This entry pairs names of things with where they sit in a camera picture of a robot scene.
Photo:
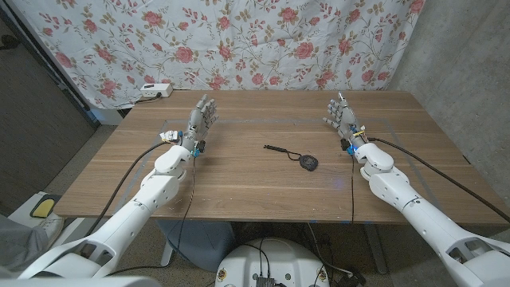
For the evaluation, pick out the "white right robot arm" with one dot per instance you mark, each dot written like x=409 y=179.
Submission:
x=418 y=215

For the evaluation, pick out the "floral backdrop cloth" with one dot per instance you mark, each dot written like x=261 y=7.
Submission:
x=239 y=40

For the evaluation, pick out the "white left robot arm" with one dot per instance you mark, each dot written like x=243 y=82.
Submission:
x=131 y=211

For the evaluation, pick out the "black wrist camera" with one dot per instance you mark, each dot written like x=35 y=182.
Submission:
x=345 y=144
x=201 y=146

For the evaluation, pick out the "grey trouser leg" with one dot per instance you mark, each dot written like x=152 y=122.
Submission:
x=20 y=243

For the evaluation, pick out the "yellow and black floor pedal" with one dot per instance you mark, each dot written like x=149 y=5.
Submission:
x=43 y=207

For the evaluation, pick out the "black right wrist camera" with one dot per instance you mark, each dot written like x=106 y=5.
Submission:
x=345 y=144

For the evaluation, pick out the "black power adapter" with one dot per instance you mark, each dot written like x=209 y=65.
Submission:
x=352 y=280

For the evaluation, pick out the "white power strip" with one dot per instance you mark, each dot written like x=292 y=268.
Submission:
x=156 y=90

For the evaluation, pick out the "white table leg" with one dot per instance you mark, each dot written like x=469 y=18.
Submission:
x=167 y=255

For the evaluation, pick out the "grey table leg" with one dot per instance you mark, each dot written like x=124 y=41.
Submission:
x=376 y=251

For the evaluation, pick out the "white AirPods case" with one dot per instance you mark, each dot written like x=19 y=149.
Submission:
x=172 y=134

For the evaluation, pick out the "white robot torso base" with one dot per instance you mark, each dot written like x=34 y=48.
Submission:
x=279 y=263

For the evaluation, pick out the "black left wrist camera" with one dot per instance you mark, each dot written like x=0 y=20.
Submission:
x=201 y=146

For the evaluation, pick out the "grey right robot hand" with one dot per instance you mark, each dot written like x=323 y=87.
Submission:
x=344 y=117

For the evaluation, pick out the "white shoe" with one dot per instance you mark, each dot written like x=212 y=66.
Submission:
x=52 y=227

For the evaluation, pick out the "white robot head edge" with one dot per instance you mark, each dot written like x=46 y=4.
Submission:
x=79 y=282

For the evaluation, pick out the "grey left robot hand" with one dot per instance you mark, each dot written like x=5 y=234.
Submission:
x=199 y=119

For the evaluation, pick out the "blue-grey chair under table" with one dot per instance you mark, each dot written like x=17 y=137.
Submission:
x=199 y=243

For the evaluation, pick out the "black door frame strip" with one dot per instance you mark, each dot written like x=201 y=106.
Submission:
x=48 y=60

